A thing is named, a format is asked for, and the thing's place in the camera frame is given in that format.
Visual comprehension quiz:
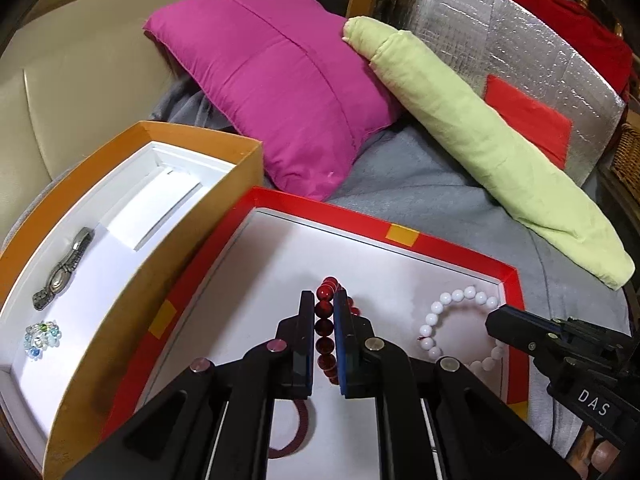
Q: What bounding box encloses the red cloth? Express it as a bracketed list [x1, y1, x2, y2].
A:
[477, 0, 633, 96]

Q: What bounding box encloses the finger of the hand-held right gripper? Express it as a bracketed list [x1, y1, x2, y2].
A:
[486, 305, 568, 361]
[551, 316, 640, 361]

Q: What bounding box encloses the silver insulated bag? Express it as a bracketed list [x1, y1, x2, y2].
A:
[397, 0, 628, 186]

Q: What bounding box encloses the person's right hand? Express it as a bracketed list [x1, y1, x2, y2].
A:
[567, 425, 631, 478]

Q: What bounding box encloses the silver wristwatch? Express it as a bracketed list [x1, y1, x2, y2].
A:
[31, 226, 96, 312]

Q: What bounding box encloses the beige leather sofa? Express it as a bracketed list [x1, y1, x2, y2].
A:
[0, 0, 236, 246]

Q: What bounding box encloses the dark red hair tie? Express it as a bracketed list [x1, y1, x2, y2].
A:
[267, 400, 313, 460]

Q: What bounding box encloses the red cardboard tray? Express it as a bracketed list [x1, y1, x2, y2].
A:
[97, 186, 531, 480]

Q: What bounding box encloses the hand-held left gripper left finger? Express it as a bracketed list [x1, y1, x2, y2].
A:
[62, 290, 316, 480]

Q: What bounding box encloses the light green rolled cloth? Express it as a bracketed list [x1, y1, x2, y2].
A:
[342, 16, 636, 291]

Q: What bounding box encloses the grey blanket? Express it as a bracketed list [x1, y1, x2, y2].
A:
[150, 80, 631, 461]

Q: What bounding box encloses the white bead bracelet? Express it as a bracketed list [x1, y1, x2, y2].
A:
[416, 286, 508, 372]

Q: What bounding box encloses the wicker basket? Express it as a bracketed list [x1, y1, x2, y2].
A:
[612, 122, 640, 201]

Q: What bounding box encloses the clear crystal bead bracelet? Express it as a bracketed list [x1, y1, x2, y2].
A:
[22, 320, 63, 361]

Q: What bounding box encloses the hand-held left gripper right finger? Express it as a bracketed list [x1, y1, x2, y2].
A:
[334, 290, 581, 480]

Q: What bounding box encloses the orange box with white insert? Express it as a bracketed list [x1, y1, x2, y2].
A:
[0, 120, 264, 478]

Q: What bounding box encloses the red bead bracelet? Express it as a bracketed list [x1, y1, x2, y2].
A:
[314, 276, 360, 386]

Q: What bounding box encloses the magenta pillow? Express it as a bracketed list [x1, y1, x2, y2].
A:
[142, 0, 403, 202]

